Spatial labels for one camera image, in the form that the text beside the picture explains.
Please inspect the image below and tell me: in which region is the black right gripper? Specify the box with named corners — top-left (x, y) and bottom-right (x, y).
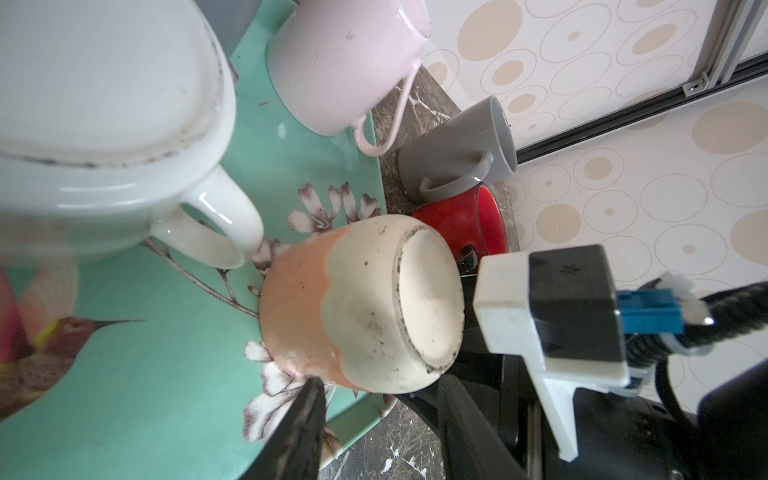
top-left (455, 263), bottom-right (768, 480)

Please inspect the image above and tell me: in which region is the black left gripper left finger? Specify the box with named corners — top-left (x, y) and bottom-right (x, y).
top-left (241, 377), bottom-right (326, 480)

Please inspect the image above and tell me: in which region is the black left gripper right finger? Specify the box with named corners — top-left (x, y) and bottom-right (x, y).
top-left (437, 375), bottom-right (527, 480)

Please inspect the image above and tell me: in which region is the cream and peach mug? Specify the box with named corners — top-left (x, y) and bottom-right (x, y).
top-left (259, 215), bottom-right (465, 394)

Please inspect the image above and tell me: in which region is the red mug black handle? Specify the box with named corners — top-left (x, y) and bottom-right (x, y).
top-left (413, 184), bottom-right (508, 261)

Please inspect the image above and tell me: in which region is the large grey mug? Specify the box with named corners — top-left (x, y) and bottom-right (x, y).
top-left (398, 96), bottom-right (518, 204)

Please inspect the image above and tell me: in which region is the white mug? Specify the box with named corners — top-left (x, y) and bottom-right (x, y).
top-left (1, 1), bottom-right (264, 269)

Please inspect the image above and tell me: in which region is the pink mug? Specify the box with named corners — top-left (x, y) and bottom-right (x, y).
top-left (266, 0), bottom-right (431, 157)

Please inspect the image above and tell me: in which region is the green floral tray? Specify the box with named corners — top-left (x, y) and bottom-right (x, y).
top-left (1, 1), bottom-right (386, 479)

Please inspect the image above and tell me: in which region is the black corner frame post right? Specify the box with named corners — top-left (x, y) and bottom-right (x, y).
top-left (517, 52), bottom-right (767, 165)

